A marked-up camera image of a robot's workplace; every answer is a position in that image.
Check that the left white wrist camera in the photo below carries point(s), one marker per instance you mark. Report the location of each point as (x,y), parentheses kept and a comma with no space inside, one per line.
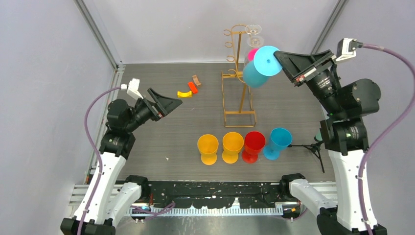
(132,88)

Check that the yellow wine glass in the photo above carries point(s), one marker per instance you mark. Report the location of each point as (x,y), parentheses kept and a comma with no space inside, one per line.
(232,143)
(208,146)

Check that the brown arch block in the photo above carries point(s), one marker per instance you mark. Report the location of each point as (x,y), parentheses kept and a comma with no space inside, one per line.
(196,80)

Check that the red plastic wine glass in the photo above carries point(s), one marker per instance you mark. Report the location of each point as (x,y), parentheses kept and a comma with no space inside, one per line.
(254,142)

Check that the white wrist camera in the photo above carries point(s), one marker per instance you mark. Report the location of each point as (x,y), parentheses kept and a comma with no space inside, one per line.
(132,88)
(347,48)

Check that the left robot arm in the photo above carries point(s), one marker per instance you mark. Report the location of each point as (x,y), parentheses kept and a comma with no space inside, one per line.
(98,213)

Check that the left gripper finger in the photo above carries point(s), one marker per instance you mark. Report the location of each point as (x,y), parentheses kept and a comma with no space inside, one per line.
(167,105)
(158,99)

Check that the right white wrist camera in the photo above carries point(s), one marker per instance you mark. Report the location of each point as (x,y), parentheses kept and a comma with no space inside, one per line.
(347,48)

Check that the mint green bottle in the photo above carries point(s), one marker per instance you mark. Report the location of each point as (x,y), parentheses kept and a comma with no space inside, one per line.
(318,137)

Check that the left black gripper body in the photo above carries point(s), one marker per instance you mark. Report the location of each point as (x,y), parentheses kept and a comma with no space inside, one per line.
(144,112)

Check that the clear wine glass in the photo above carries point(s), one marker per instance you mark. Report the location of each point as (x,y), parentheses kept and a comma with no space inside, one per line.
(253,41)
(253,29)

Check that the yellow wine glass front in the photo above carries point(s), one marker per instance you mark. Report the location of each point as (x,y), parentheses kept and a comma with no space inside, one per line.
(232,143)

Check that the yellow arch block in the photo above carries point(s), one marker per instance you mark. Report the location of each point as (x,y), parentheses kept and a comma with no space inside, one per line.
(184,94)

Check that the orange block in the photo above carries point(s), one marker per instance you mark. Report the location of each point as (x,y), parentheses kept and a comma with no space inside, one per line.
(192,87)

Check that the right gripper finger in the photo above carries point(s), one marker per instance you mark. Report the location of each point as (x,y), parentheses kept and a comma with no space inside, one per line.
(288,67)
(305,60)

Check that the gold wine glass rack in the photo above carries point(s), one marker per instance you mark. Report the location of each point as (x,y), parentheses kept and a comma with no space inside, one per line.
(237,97)

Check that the blue wine glass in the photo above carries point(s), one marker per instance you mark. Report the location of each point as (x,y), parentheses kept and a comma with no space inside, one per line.
(263,66)
(279,140)

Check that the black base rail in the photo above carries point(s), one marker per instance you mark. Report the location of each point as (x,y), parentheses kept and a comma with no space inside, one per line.
(198,198)

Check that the pink plastic wine glass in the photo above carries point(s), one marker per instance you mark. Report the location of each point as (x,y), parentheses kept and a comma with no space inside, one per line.
(251,54)

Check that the clear wine glass front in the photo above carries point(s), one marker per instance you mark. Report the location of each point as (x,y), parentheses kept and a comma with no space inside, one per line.
(253,41)

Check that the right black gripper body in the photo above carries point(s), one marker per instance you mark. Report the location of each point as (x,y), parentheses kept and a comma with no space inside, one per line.
(323,82)

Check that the clear wine glass rear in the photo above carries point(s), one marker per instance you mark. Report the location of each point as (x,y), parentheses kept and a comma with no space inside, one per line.
(253,29)

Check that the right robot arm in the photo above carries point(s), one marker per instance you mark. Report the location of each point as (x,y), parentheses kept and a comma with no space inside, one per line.
(344,136)

